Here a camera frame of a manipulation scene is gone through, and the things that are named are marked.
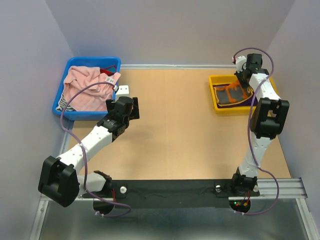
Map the pink towel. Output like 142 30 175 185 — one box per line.
61 66 121 112

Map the orange towel with grey spots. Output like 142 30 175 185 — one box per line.
213 80 254 105

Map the purple towel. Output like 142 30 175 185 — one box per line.
216 98 252 109

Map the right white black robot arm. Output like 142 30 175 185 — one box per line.
230 53 290 195

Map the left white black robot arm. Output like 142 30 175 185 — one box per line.
38 96 140 207

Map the red teal towel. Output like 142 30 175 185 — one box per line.
100 65 117 76

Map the yellow plastic tray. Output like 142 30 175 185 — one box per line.
209 73 289 115

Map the grey white striped towel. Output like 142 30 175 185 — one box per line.
55 94 75 112

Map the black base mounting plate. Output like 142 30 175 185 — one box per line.
95 179 249 209

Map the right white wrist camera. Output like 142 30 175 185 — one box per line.
233 55 247 73

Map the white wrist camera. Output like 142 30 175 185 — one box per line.
114 85 130 97
233 55 247 73

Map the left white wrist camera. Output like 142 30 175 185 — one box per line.
114 85 130 97

